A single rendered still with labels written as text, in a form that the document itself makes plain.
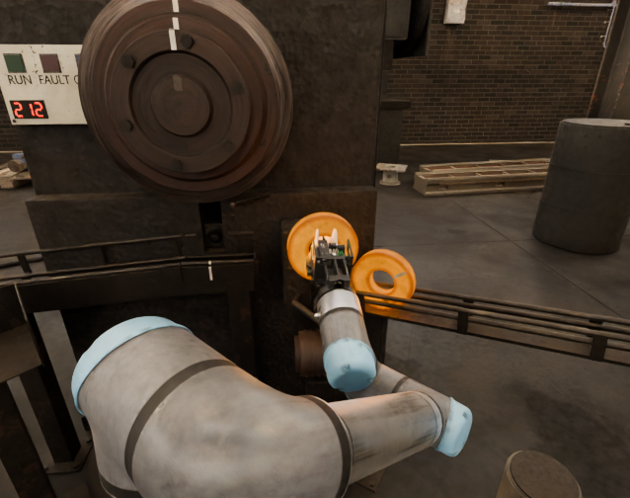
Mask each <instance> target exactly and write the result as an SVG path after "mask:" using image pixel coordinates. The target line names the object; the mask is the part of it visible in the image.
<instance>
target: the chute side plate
mask: <svg viewBox="0 0 630 498"><path fill-rule="evenodd" d="M208 267H211V273H212V280H211V279H210V275H209V268H208ZM182 273H183V274H182ZM238 282H249V291H254V290H255V283H254V270H253V264H231V265H209V266H187V267H182V271H181V267H175V268H167V269H158V270H150V271H141V272H132V273H124V274H115V275H106V276H98V277H90V278H81V279H73V280H64V281H55V282H47V283H38V284H29V285H21V286H17V287H18V290H19V293H20V295H21V298H22V301H23V303H24V306H25V309H26V312H27V313H36V312H44V311H52V310H59V309H68V308H76V307H84V306H93V305H101V304H109V303H118V302H126V301H134V300H143V299H150V298H158V297H167V296H175V295H183V294H198V293H217V292H228V289H227V283H238Z"/></svg>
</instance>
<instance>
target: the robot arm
mask: <svg viewBox="0 0 630 498"><path fill-rule="evenodd" d="M349 248H350V251H351V255H350V252H349ZM345 249H346V247H345V244H343V245H341V244H340V245H338V241H337V230H336V229H335V228H334V230H333V233H332V236H331V237H329V236H320V237H319V233H318V229H317V230H316V238H315V239H314V240H313V241H312V245H311V250H310V253H309V255H308V256H307V257H306V261H305V268H306V271H307V277H311V284H313V285H315V286H316V288H320V290H319V292H318V293H317V295H316V297H315V299H314V300H313V302H314V312H318V313H315V314H314V316H315V318H319V326H320V334H321V341H322V348H323V356H324V357H323V364H324V369H325V371H326V374H327V379H328V382H329V383H330V384H331V386H332V387H334V388H337V389H338V390H339V391H344V392H345V395H346V396H347V398H348V399H349V400H345V401H338V402H331V403H327V402H326V401H324V400H322V399H320V398H319V397H316V396H312V395H297V396H292V395H289V394H285V393H283V392H280V391H278V390H275V389H274V388H272V387H270V386H268V385H266V384H264V383H263V382H261V381H259V380H258V379H256V378H255V377H253V376H252V375H250V374H249V373H247V372H245V371H243V370H242V369H240V368H239V367H238V366H236V365H235V364H234V363H232V362H231V361H229V360H228V359H226V358H225V357H224V356H222V355H221V354H219V353H218V352H216V351H215V350H214V349H212V348H211V347H209V346H208V345H206V344H205V343H204V342H202V340H200V339H199V338H197V337H196V336H195V335H194V334H193V332H192V331H191V330H189V329H188V328H187V327H185V326H183V325H180V324H176V323H174V322H173V321H171V320H169V319H166V318H163V317H158V316H143V317H137V318H133V319H130V320H127V321H124V322H123V323H121V324H118V325H116V326H115V327H113V328H111V329H110V330H108V331H107V332H105V333H104V334H102V335H101V336H100V337H99V338H98V339H96V340H95V341H94V343H93V345H92V346H91V347H90V348H89V349H88V351H86V352H85V353H84V354H83V355H82V357H81V358H80V360H79V362H78V364H77V366H76V368H75V371H74V374H73V377H72V384H71V386H72V394H73V397H74V403H75V406H76V408H77V410H78V411H79V412H80V413H81V414H82V415H84V416H86V418H87V420H88V422H89V425H90V428H91V431H92V435H93V441H94V447H95V454H96V460H97V466H98V471H99V477H100V481H101V483H102V486H103V488H104V489H105V490H106V492H107V493H108V494H109V495H111V496H112V497H113V498H343V496H344V495H345V493H346V491H347V489H348V486H349V485H350V484H352V483H354V482H356V481H358V480H360V479H362V478H365V477H367V476H369V475H370V474H372V473H374V472H376V471H378V470H380V469H382V468H384V467H387V466H389V465H391V464H393V463H395V462H397V461H399V460H401V459H403V458H405V457H408V456H411V455H413V454H415V453H417V452H419V451H421V450H423V449H425V448H427V447H429V446H432V447H434V449H435V450H436V451H438V452H442V453H444V454H446V455H448V456H450V457H455V456H457V455H458V454H459V453H460V451H461V450H462V448H463V446H464V444H465V442H466V440H467V437H468V435H469V432H470V428H471V424H472V413H471V411H470V410H469V409H468V408H467V407H466V406H464V405H462V404H460V403H458V402H457V401H455V400H454V399H453V398H452V397H447V396H445V395H443V394H441V393H439V392H437V391H435V390H433V389H431V388H429V387H427V386H425V385H423V384H421V383H419V382H417V381H415V380H413V379H411V378H409V377H407V376H405V375H403V374H401V373H398V372H396V371H394V370H392V369H390V368H388V367H386V366H384V365H382V364H380V363H379V362H378V361H377V358H376V356H375V354H374V352H373V350H372V348H371V345H370V343H369V340H368V336H367V332H366V328H365V324H364V320H363V315H362V311H361V307H360V303H359V300H358V297H357V296H356V294H355V290H354V288H353V287H352V286H350V280H351V273H352V266H353V260H354V254H353V251H352V247H351V243H350V240H349V239H348V241H347V252H348V256H346V254H345Z"/></svg>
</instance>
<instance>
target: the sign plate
mask: <svg viewBox="0 0 630 498"><path fill-rule="evenodd" d="M81 48H82V44H0V87H1V90H2V93H3V96H4V100H5V103H6V106H7V109H8V112H9V116H10V119H11V122H12V125H75V124H86V123H87V122H86V120H85V117H84V114H83V111H82V107H81V103H80V98H79V91H78V65H77V61H76V56H75V55H80V52H81ZM4 54H19V55H20V56H21V58H22V61H23V65H24V68H25V71H8V67H7V64H6V61H5V57H4ZM40 55H56V57H57V61H58V65H59V70H60V71H43V67H42V63H41V60H40ZM14 103H19V104H21V106H22V108H20V105H19V104H14ZM35 103H39V104H35ZM30 104H31V105H32V109H31V107H30ZM40 104H41V106H42V109H41V111H37V109H40ZM16 109H21V110H20V111H17V115H18V116H22V117H18V116H16V114H15V111H16ZM32 111H33V112H34V116H33V114H32ZM36 111H37V112H38V115H37V114H36ZM39 116H43V117H39Z"/></svg>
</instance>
